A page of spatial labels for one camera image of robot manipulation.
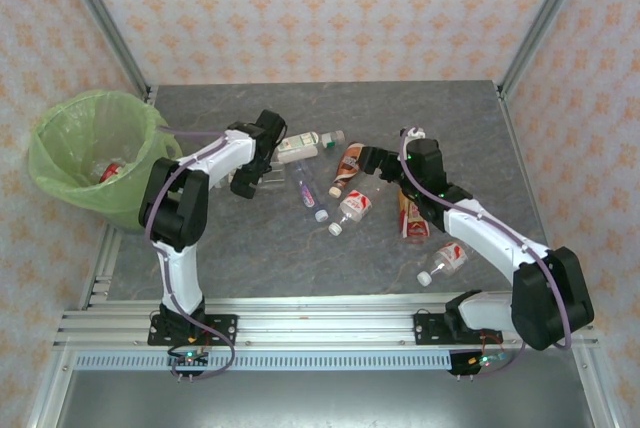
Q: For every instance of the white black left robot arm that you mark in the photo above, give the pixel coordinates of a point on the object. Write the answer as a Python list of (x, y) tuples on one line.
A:
[(180, 268)]

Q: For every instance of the clear bottle red white label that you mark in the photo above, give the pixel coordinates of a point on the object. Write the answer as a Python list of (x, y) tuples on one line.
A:
[(447, 258), (355, 205)]

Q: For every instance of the grey metal base panel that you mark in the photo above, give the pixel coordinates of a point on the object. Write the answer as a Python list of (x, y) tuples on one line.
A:
[(320, 400)]

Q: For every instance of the white bottle with green label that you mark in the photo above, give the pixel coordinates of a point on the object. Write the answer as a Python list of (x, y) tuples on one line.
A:
[(300, 145)]

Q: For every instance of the brown coffee bottle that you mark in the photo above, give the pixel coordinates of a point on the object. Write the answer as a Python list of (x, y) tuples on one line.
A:
[(348, 165)]

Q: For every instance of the aluminium frame post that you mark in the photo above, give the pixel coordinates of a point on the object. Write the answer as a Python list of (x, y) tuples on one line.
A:
[(102, 18), (545, 18)]

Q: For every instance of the green plastic bin liner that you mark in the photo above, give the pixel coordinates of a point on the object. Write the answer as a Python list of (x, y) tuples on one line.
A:
[(60, 188)]

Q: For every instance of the clear bottle with purple label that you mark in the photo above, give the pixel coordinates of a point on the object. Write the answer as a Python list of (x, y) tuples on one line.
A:
[(306, 193)]

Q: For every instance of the aluminium table side rail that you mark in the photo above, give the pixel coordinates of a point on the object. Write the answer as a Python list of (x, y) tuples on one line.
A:
[(525, 173), (100, 268)]

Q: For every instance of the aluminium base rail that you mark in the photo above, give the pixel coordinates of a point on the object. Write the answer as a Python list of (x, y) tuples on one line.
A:
[(325, 323)]

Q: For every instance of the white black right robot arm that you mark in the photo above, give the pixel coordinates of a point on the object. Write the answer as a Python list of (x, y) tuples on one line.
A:
[(500, 243)]

